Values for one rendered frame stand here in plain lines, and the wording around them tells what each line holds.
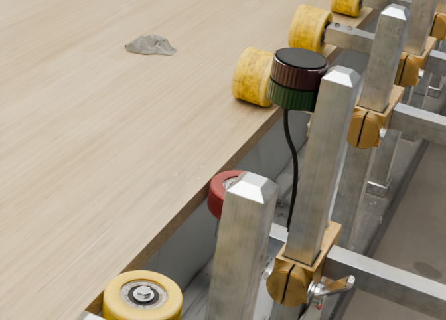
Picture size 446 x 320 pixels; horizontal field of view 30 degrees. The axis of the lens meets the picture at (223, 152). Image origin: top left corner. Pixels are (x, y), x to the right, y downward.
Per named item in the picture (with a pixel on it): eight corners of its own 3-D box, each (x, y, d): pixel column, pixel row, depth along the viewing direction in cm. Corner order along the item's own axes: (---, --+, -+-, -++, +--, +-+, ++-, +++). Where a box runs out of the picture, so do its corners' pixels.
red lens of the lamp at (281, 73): (331, 76, 92) (335, 58, 91) (314, 95, 87) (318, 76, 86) (281, 61, 94) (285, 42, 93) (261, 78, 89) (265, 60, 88)
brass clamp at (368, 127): (400, 118, 124) (409, 88, 122) (377, 155, 113) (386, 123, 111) (361, 106, 126) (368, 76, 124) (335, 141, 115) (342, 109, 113)
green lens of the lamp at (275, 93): (326, 96, 93) (330, 78, 92) (310, 115, 88) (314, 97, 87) (277, 81, 95) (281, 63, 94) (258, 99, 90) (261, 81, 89)
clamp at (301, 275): (334, 255, 109) (342, 224, 106) (301, 314, 98) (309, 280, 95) (295, 241, 110) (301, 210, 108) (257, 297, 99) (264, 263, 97)
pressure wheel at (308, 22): (333, 2, 144) (316, 36, 140) (332, 32, 150) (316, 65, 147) (301, -7, 145) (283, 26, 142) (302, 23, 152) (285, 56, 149)
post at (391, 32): (338, 291, 133) (413, 6, 109) (332, 303, 130) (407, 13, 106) (318, 283, 134) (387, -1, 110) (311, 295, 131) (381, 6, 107)
